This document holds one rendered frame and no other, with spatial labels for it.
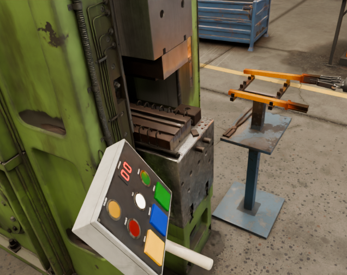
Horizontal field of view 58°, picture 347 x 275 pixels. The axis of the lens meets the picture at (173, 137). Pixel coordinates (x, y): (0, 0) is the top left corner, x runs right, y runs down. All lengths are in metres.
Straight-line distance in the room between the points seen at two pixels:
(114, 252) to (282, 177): 2.02
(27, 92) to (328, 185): 2.21
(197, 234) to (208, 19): 3.90
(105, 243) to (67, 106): 0.50
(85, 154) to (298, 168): 2.00
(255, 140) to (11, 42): 1.28
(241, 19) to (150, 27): 4.07
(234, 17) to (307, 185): 3.17
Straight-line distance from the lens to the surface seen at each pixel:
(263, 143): 1.83
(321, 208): 2.54
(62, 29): 1.01
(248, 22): 5.10
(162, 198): 1.07
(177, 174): 1.42
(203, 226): 2.09
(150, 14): 1.11
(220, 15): 5.24
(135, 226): 0.90
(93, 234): 0.84
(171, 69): 1.26
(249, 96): 1.72
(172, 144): 1.40
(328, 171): 2.87
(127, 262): 0.91
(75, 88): 1.07
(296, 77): 1.87
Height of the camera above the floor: 1.78
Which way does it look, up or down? 35 degrees down
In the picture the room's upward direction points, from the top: 5 degrees counter-clockwise
